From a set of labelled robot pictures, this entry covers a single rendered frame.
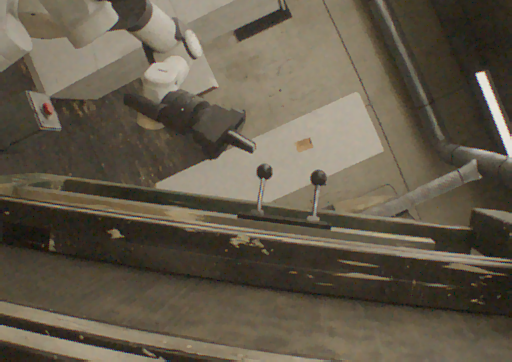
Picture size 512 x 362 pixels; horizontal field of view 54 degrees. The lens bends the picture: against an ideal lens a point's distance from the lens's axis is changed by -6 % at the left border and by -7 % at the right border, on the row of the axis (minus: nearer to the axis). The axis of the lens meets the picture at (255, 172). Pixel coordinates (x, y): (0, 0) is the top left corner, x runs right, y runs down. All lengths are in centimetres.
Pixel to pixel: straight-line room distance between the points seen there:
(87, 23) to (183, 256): 35
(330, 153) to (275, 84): 454
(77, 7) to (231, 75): 870
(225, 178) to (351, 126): 122
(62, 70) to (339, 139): 245
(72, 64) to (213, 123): 263
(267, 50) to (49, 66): 601
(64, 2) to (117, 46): 292
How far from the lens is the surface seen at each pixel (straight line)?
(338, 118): 478
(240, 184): 486
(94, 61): 359
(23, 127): 152
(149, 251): 79
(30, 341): 33
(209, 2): 342
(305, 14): 932
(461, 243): 141
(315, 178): 116
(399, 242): 113
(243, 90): 925
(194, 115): 109
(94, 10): 63
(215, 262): 76
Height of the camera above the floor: 159
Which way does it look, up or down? 8 degrees down
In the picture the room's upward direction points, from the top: 66 degrees clockwise
